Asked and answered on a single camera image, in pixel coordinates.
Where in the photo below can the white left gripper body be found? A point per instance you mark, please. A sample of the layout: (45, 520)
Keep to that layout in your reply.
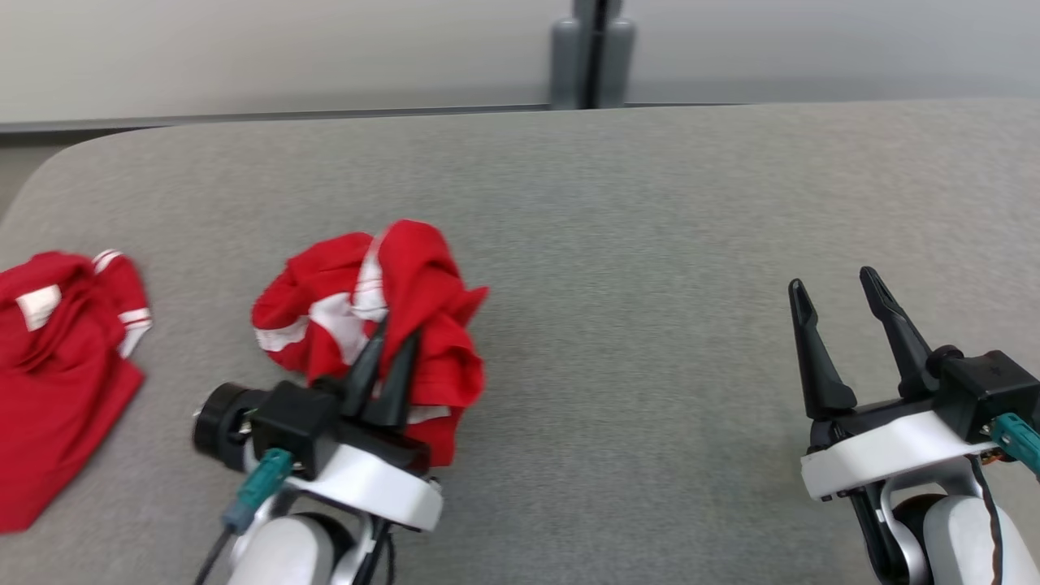
(382, 487)

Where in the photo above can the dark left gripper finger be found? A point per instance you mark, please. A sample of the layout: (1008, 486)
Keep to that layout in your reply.
(394, 390)
(364, 374)

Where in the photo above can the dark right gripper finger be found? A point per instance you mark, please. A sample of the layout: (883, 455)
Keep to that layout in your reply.
(906, 349)
(821, 366)

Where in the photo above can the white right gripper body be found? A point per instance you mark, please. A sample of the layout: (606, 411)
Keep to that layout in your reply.
(886, 451)

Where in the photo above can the red shorts white waistband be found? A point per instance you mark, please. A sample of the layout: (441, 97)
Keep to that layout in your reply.
(422, 276)

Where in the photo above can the red shirt white sleeves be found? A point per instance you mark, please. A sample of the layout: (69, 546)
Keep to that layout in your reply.
(57, 382)

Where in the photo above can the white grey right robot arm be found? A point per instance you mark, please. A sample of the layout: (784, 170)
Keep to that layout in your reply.
(951, 544)

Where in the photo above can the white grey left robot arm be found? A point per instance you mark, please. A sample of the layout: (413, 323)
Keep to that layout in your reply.
(284, 556)

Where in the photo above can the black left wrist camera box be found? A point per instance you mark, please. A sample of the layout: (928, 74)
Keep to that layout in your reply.
(296, 426)

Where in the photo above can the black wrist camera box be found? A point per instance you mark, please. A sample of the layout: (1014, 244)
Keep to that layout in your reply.
(296, 426)
(987, 390)

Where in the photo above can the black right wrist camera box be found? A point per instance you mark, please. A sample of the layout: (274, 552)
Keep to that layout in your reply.
(987, 390)

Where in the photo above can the grey partition foot post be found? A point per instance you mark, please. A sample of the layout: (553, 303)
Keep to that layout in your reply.
(617, 65)
(566, 65)

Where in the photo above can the dark vertical partition frame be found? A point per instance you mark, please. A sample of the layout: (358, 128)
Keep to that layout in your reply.
(595, 32)

